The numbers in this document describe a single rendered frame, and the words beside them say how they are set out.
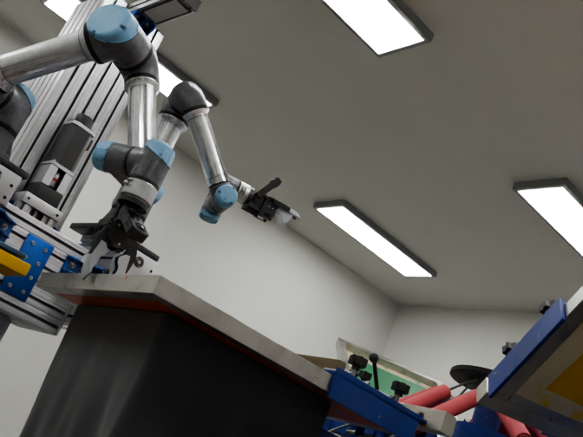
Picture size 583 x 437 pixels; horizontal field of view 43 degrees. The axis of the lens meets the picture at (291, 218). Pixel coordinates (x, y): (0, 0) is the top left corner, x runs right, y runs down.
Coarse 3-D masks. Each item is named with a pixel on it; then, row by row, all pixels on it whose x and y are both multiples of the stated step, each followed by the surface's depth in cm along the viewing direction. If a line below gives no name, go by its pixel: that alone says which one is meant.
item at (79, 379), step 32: (96, 320) 166; (128, 320) 155; (160, 320) 145; (64, 352) 170; (96, 352) 158; (128, 352) 148; (160, 352) 142; (64, 384) 161; (96, 384) 151; (128, 384) 142; (32, 416) 165; (64, 416) 154; (96, 416) 146; (128, 416) 138
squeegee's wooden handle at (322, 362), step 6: (300, 354) 190; (312, 360) 184; (318, 360) 183; (324, 360) 181; (330, 360) 180; (336, 360) 178; (318, 366) 182; (324, 366) 180; (330, 366) 179; (336, 366) 177; (342, 366) 178
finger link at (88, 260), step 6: (102, 240) 159; (96, 246) 158; (102, 246) 159; (96, 252) 158; (102, 252) 159; (84, 258) 160; (90, 258) 157; (96, 258) 158; (84, 264) 157; (90, 264) 157; (84, 270) 157; (90, 270) 157; (84, 276) 157
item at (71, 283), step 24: (48, 288) 175; (72, 288) 162; (96, 288) 153; (120, 288) 145; (144, 288) 138; (168, 288) 137; (192, 312) 139; (216, 312) 143; (240, 336) 146; (264, 336) 150; (264, 360) 154; (288, 360) 154; (312, 384) 159; (384, 432) 182
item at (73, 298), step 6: (60, 294) 176; (66, 294) 173; (72, 300) 178; (78, 300) 174; (84, 300) 171; (90, 300) 168; (96, 300) 165; (102, 300) 162; (102, 306) 169; (108, 306) 166; (114, 306) 163
